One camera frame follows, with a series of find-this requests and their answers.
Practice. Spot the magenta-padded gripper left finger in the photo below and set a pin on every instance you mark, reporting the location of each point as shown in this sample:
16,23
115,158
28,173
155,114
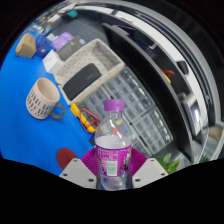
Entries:
77,171

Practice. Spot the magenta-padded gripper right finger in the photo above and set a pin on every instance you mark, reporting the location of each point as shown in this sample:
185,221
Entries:
150,171

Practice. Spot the purple-capped clear drink bottle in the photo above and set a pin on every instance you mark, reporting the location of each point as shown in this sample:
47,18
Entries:
112,146

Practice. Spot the flat round red coaster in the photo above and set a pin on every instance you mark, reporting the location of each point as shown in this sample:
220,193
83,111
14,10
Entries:
66,158

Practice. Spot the yellow multimeter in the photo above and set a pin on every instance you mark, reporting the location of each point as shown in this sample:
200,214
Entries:
85,118

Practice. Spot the beige patterned mug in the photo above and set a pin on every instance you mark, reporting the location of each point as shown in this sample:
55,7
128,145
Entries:
41,98

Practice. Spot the black rectangular speaker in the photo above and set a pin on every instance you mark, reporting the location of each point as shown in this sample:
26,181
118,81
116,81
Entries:
81,81

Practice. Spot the small white box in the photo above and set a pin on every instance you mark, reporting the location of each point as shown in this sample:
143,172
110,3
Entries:
52,61

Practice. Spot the white perforated basket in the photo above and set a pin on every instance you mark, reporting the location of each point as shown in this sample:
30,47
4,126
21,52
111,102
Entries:
96,55

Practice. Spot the dark grey box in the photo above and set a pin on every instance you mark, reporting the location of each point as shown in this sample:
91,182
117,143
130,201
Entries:
71,48

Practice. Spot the blue box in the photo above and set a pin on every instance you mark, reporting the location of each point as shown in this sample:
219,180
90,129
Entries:
43,48

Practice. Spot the purple plastic pack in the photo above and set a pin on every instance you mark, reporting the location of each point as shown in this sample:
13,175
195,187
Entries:
62,40

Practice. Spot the brown cardboard box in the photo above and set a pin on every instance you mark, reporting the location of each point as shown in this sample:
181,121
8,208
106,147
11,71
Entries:
26,46

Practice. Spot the black wall shelf unit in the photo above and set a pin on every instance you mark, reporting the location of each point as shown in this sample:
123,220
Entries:
150,73

